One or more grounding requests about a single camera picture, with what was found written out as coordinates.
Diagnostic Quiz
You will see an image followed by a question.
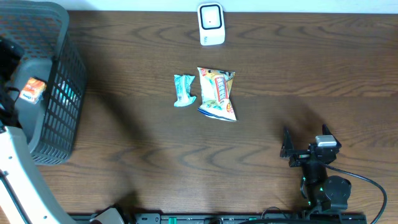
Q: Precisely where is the white barcode scanner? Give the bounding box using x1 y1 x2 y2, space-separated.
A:
197 2 226 46

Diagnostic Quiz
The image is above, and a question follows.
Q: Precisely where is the teal snack packet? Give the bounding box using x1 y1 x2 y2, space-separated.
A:
174 75 197 107

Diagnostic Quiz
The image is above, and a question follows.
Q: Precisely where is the yellow snack bag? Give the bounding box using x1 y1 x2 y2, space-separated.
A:
197 67 237 122

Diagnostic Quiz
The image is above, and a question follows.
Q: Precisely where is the teal small box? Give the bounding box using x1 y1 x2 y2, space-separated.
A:
57 81 76 106

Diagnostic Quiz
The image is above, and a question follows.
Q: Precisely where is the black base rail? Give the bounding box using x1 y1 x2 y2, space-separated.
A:
133 212 367 224

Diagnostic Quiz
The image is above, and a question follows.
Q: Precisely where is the grey plastic mesh basket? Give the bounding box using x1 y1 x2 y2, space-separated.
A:
1 1 87 166

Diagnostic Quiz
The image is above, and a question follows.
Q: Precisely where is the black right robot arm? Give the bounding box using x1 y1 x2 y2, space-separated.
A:
280 124 351 217

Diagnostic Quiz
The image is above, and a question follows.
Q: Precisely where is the orange small box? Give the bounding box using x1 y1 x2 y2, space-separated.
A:
19 77 47 105

